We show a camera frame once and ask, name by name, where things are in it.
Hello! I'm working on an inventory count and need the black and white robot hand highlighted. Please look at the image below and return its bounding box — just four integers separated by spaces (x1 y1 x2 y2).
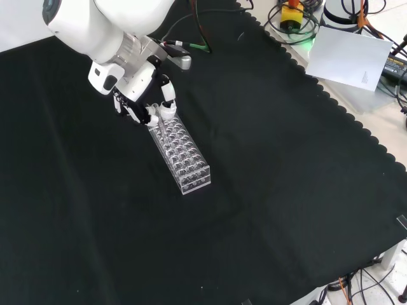
88 57 178 128

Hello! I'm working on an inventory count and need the clear glass test tube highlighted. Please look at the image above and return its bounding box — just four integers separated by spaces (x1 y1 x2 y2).
151 102 167 144

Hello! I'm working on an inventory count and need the clear plastic test tube rack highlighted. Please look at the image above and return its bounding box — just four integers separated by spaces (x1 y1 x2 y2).
148 112 212 196

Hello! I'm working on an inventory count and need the black bench cloth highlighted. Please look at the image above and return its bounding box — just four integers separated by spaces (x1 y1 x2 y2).
0 0 407 305

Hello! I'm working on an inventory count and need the yellow stop button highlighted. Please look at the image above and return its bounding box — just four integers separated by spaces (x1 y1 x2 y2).
279 0 303 33

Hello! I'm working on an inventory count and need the pale board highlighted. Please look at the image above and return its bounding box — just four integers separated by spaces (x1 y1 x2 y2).
304 25 395 93

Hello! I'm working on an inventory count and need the black power adapter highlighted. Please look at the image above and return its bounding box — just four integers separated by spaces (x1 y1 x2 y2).
379 52 407 88

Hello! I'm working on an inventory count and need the white table leg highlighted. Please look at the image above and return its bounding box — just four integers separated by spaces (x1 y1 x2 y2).
380 240 407 272

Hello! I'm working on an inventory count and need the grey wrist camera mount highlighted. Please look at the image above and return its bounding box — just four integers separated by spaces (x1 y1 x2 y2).
163 44 193 71

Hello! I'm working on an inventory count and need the green robot cable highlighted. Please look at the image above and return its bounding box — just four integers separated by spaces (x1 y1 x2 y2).
186 41 214 54

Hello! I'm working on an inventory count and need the orange robot cable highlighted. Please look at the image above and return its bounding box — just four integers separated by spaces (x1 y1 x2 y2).
357 0 371 31

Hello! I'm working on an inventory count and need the orange floor cable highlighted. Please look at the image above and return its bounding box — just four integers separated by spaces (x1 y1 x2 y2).
337 275 351 305

